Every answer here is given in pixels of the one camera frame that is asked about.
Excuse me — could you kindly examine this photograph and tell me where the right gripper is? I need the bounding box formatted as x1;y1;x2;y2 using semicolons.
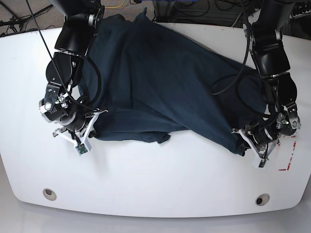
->
52;109;107;147

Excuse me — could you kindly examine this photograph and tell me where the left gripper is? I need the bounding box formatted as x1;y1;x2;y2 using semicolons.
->
232;129;279;162

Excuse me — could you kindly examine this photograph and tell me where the dark navy T-shirt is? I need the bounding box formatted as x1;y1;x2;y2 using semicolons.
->
89;13;266;155

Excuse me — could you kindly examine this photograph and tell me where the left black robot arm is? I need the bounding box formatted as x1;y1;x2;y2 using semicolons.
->
233;0;301;168

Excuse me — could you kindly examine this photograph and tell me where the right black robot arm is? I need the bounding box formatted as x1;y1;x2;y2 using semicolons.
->
39;0;104;154

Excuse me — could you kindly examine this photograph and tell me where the red tape rectangle marking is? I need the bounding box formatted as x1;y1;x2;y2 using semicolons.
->
277;135;297;171

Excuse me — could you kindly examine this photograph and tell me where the black tripod stand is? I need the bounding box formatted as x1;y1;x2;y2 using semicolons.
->
0;0;54;33

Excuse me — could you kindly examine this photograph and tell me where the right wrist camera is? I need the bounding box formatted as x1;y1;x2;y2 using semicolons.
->
75;142;91;156

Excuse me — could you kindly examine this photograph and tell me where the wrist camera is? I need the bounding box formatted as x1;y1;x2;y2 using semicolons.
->
252;157;267;168
75;142;91;156

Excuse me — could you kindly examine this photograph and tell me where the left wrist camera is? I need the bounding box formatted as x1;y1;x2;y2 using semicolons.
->
252;157;267;168

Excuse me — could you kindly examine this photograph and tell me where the right table cable grommet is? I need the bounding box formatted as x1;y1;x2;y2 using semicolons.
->
255;194;270;206

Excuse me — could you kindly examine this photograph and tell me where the table cable grommet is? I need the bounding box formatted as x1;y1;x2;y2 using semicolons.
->
43;188;57;201
255;194;270;206

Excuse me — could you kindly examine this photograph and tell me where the left table cable grommet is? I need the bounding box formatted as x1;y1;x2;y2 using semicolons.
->
43;188;57;201

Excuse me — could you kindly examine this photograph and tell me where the yellow cable on floor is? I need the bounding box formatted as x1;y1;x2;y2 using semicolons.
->
104;0;127;9

